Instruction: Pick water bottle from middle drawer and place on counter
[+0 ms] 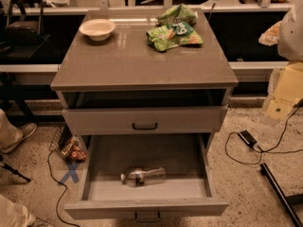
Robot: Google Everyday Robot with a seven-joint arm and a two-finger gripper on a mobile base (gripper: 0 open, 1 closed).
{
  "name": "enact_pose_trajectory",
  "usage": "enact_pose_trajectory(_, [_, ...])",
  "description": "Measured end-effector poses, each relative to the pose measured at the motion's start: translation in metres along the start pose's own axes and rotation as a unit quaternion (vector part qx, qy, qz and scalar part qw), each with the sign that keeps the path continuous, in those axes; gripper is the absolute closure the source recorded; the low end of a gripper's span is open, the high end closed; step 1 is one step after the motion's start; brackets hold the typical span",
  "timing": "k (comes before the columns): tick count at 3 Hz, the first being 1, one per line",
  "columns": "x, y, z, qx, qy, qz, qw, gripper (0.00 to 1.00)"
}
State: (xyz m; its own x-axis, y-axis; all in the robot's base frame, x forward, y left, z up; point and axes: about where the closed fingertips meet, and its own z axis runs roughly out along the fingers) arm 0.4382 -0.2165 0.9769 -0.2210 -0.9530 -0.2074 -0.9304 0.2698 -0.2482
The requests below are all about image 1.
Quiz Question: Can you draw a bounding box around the black cable left floor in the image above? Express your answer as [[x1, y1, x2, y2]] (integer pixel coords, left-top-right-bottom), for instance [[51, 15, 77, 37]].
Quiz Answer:
[[46, 149, 81, 227]]

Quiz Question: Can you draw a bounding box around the black power adapter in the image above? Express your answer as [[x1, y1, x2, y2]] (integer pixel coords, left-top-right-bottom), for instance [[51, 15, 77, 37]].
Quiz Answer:
[[238, 131, 257, 148]]

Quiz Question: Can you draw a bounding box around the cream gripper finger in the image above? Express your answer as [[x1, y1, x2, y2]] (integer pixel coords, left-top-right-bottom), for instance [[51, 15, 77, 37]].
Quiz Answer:
[[265, 62, 303, 120]]

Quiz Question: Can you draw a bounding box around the green chip bag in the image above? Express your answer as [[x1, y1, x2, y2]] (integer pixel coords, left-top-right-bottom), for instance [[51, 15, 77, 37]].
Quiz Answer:
[[157, 4, 197, 26], [147, 22, 203, 52]]

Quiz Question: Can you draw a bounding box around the grey cabinet with countertop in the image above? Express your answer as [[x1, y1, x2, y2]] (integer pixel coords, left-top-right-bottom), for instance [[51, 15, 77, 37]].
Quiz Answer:
[[51, 9, 238, 147]]

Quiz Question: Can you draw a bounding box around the green chip bag rear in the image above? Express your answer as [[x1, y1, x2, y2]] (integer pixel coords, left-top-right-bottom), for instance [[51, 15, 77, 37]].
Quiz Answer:
[[157, 4, 197, 26]]

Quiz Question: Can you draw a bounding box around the wire basket with snacks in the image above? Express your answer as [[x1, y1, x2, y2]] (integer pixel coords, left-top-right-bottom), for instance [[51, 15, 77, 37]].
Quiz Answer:
[[49, 123, 87, 162]]

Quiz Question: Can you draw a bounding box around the person's shoe and leg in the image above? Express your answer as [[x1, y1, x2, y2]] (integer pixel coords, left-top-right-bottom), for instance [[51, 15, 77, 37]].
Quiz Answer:
[[0, 110, 37, 154]]

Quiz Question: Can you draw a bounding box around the green chip bag front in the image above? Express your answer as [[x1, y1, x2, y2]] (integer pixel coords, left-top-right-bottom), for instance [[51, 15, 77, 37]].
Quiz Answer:
[[147, 22, 203, 52]]

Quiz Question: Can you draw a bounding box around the black stand leg right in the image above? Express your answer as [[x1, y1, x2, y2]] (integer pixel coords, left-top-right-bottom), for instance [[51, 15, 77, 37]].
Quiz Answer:
[[260, 163, 303, 227]]

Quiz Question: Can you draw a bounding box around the blue tape cross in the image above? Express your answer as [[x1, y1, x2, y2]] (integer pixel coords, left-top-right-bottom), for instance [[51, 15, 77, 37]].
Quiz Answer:
[[60, 162, 80, 183]]

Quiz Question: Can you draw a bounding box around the white bowl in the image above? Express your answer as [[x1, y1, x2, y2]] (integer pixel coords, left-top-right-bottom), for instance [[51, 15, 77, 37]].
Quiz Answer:
[[79, 19, 116, 42]]

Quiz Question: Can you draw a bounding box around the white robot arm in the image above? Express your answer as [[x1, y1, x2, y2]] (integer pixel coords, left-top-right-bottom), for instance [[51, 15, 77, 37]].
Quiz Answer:
[[258, 0, 303, 120]]

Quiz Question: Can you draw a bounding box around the black chair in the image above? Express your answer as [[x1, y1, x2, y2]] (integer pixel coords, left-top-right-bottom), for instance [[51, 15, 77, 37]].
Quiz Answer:
[[0, 0, 47, 61]]

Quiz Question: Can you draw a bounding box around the open grey middle drawer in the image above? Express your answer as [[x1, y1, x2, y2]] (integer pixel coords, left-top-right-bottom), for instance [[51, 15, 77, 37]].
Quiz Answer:
[[64, 134, 228, 221]]

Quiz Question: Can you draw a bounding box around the black tripod leg left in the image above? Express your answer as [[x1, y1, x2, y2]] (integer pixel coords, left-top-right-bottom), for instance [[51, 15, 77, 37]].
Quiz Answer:
[[0, 155, 31, 183]]

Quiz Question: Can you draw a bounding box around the clear plastic water bottle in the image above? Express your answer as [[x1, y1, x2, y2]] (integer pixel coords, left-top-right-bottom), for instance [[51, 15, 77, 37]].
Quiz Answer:
[[120, 166, 167, 187]]

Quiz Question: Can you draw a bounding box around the closed grey upper drawer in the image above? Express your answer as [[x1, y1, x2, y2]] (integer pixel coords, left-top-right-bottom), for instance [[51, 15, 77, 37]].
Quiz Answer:
[[62, 106, 227, 135]]

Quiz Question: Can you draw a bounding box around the person's leg lower left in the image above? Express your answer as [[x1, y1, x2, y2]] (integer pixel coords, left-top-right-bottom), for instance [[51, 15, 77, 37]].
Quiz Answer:
[[0, 195, 54, 227]]

